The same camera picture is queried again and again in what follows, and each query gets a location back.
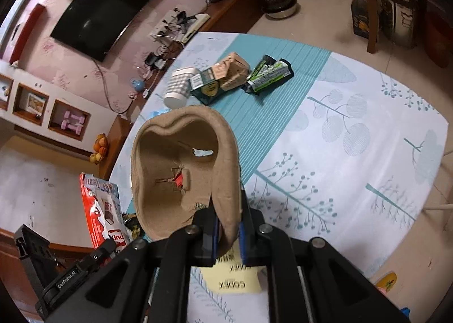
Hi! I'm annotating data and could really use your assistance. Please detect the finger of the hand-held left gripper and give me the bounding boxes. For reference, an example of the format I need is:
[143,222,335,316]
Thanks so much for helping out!
[83,237,118,267]

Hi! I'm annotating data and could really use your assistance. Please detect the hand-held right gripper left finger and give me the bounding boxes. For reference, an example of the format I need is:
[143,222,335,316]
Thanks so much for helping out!
[44,199,222,323]

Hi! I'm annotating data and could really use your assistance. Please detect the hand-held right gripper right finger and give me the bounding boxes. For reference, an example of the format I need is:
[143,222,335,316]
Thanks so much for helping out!
[238,187,413,323]

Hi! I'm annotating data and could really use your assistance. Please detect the brown paper pulp tray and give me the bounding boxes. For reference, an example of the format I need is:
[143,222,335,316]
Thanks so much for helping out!
[131,105,243,249]

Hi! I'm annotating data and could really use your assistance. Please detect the green and black snack wrapper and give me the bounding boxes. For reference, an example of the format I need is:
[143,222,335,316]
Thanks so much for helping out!
[244,55,294,95]

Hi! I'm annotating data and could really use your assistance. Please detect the green and gold paper packet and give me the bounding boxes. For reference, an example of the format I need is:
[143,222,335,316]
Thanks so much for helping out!
[200,256,262,293]

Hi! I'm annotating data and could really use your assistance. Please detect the red and white chocolate box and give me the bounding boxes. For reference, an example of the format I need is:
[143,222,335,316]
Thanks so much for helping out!
[80,173,130,249]

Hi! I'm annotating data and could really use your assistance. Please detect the bowl of fruit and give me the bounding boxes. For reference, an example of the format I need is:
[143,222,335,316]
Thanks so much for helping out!
[93,134,107,164]

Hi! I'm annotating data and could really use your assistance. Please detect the pink dumbbells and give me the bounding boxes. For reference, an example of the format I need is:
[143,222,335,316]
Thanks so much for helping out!
[61,111,83,131]

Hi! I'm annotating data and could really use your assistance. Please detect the yellow plastic bag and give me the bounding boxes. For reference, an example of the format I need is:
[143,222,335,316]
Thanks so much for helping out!
[375,272,399,292]

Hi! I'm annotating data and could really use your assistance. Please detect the dark green cigarette box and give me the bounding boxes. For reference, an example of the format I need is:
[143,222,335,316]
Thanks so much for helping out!
[190,70,222,104]

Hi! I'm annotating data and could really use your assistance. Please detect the printed leaf tablecloth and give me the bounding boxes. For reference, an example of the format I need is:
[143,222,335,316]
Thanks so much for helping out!
[110,31,450,323]

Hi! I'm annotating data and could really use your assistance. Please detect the checked paper cup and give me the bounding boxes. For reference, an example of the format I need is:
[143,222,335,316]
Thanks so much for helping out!
[164,66,197,109]

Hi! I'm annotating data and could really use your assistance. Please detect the crumpled brown paper bag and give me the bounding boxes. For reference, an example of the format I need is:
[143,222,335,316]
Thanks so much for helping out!
[212,52,250,90]

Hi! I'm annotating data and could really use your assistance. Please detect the black charger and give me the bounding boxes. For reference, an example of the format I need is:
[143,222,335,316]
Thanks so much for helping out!
[145,52,167,69]

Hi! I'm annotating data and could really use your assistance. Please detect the white set-top box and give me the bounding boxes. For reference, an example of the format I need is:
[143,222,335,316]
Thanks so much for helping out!
[180,14,210,44]

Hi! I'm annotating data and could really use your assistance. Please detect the white power strip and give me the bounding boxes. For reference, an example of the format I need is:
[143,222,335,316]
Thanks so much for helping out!
[149,8,192,41]

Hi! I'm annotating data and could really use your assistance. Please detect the wooden tv cabinet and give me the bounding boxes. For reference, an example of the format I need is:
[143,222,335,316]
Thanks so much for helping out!
[99,0,264,178]

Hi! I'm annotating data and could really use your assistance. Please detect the dark brown ceramic jar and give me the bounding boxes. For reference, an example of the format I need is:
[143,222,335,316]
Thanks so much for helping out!
[262,0,297,20]

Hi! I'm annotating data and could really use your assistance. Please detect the black television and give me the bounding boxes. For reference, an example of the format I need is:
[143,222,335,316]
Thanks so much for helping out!
[50,0,192,62]

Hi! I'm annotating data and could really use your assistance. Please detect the dark plastic bottle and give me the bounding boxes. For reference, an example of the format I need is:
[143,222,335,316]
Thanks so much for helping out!
[350,0,372,39]

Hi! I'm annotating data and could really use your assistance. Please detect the wooden chair leg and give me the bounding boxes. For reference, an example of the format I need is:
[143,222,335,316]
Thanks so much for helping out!
[361,0,386,55]

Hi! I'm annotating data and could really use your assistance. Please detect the large plastic oil bottle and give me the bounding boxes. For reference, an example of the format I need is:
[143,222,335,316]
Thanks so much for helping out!
[375,0,420,48]

